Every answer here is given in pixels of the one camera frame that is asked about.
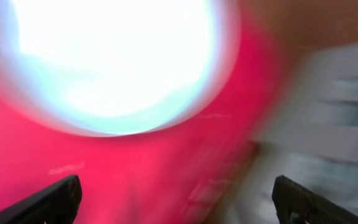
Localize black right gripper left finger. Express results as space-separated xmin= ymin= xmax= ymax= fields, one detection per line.
xmin=0 ymin=175 xmax=82 ymax=224

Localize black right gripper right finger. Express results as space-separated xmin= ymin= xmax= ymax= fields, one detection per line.
xmin=272 ymin=175 xmax=358 ymax=224

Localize grey dishwasher rack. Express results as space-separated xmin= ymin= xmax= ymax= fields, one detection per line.
xmin=209 ymin=40 xmax=358 ymax=224

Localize red plastic tray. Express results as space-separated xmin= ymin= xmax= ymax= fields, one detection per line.
xmin=0 ymin=22 xmax=282 ymax=223

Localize light blue plate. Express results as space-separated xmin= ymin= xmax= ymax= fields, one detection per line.
xmin=0 ymin=0 xmax=241 ymax=137

